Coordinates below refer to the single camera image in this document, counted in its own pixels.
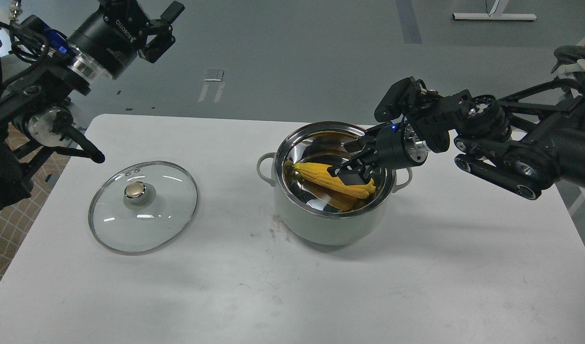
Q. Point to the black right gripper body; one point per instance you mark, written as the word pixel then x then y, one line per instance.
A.
pixel 398 145

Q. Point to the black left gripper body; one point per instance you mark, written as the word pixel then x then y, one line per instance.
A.
pixel 117 33

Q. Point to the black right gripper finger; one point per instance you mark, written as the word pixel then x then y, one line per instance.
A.
pixel 362 144
pixel 350 173

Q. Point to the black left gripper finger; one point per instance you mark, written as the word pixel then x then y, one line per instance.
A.
pixel 172 12

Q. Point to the yellow toy corn cob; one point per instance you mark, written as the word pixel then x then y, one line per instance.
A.
pixel 318 174

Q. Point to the glass pot lid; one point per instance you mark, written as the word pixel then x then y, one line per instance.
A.
pixel 143 207

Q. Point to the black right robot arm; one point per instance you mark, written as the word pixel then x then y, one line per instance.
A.
pixel 524 142

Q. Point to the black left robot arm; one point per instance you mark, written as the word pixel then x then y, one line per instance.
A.
pixel 40 67

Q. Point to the pale green steel pot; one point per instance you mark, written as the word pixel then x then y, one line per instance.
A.
pixel 313 212

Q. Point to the white desk leg base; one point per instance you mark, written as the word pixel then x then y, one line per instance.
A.
pixel 496 13

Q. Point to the beige checkered cloth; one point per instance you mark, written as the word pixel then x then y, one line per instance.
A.
pixel 16 220

